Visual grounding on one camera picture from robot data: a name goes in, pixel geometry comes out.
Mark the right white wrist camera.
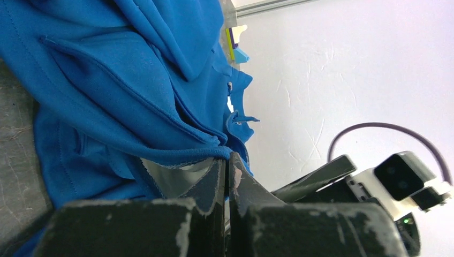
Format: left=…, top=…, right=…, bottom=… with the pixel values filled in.
left=348, top=151, right=453, bottom=221

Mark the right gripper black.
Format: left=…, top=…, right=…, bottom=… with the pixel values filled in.
left=271, top=155, right=382, bottom=206

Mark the blue zip-up jacket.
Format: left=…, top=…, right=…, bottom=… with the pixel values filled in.
left=0, top=0, right=260, bottom=257

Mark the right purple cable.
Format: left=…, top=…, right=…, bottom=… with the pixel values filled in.
left=326, top=122, right=454, bottom=186

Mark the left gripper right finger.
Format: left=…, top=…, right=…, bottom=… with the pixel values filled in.
left=229, top=153, right=408, bottom=256

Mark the white blue toy block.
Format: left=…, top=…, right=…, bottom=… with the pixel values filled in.
left=225, top=25, right=249, bottom=64

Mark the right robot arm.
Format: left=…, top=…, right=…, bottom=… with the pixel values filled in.
left=272, top=152, right=424, bottom=256

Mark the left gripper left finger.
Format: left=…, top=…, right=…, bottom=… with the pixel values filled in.
left=33, top=160, right=226, bottom=256

